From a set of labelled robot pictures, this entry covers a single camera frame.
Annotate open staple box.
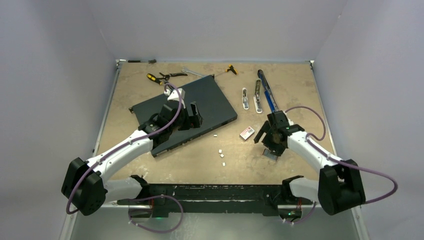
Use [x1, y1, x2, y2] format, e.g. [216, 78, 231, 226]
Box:
[262, 149, 279, 162]

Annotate silver wrench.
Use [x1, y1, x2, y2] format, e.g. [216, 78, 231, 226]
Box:
[181, 67, 205, 78]

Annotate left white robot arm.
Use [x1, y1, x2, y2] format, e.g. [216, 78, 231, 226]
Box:
[61, 100, 203, 216]

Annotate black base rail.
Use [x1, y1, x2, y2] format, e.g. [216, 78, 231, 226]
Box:
[117, 183, 311, 218]

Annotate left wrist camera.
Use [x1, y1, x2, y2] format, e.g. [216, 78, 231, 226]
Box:
[163, 86, 186, 109]

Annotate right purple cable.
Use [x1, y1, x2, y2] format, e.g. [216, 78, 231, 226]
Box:
[284, 105, 398, 205]

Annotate red white staple box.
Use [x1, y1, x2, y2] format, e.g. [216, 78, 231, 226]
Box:
[239, 126, 255, 141]

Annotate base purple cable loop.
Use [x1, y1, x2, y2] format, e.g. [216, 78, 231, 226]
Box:
[128, 195, 185, 234]

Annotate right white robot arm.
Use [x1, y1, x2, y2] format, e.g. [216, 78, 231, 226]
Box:
[254, 111, 366, 216]

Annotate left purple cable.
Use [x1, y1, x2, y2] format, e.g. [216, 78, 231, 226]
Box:
[65, 82, 184, 215]

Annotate black tool at wall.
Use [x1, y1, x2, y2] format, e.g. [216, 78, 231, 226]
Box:
[127, 59, 157, 64]

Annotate blue stapler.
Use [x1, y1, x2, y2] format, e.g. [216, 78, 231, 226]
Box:
[257, 69, 279, 113]

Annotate black handled cutters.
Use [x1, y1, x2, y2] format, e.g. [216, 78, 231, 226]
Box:
[158, 72, 188, 82]

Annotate small yellow black screwdriver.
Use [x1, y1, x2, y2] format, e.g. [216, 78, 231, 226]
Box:
[214, 64, 238, 77]

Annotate dark flat network switch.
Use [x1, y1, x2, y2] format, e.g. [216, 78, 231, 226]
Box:
[128, 74, 238, 158]

